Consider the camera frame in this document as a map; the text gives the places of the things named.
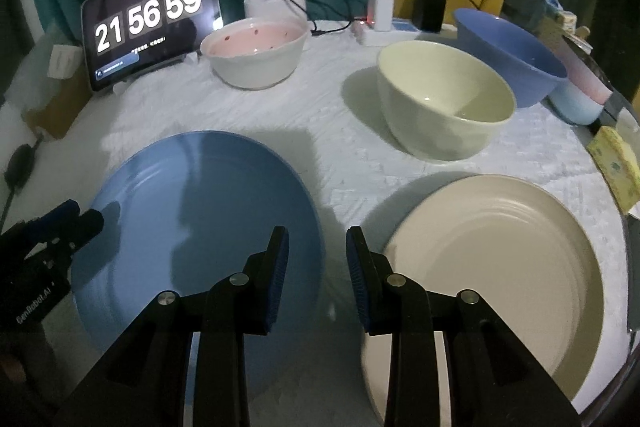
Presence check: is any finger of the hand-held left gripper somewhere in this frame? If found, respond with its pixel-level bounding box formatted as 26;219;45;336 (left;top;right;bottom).
22;199;82;239
50;209;106;254

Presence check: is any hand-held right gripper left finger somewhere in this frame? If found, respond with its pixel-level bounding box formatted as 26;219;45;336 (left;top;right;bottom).
52;225;291;427

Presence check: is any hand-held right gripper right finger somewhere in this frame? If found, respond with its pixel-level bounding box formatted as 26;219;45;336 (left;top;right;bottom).
346;226;583;427

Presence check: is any beige plate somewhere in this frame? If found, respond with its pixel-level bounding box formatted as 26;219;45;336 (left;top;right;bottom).
360;174;606;415

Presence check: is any pale green bowl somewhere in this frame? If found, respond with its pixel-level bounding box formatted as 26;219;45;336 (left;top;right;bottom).
376;41;517;162

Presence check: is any dark blue plate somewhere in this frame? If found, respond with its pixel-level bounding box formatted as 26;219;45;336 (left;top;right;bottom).
452;8;568;109

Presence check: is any black power adapter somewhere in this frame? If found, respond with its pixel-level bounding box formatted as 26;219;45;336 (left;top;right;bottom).
4;144;37;194

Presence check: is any cardboard box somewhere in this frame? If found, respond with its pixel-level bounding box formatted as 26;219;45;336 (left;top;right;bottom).
22;72;91;140

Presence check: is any white tablecloth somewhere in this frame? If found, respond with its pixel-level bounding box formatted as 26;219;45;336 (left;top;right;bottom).
0;18;636;423

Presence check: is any white bowl with pink inside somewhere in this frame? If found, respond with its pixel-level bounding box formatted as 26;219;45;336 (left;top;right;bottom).
200;18;309;90

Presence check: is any tablet with clock display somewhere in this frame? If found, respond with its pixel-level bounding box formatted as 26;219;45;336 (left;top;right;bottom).
81;0;224;92

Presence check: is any white power strip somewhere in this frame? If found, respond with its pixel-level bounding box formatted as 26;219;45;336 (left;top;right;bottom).
352;18;458;48

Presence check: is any white charger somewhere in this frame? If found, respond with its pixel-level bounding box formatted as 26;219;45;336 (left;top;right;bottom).
367;0;395;32

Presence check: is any black charger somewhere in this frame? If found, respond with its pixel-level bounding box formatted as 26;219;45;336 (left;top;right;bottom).
413;0;447;32

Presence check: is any light blue bowl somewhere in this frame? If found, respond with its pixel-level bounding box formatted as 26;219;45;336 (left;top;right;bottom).
549;77;604;126

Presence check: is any yellow tissue box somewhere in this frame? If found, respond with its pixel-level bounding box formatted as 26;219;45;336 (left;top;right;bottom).
586;126;640;215

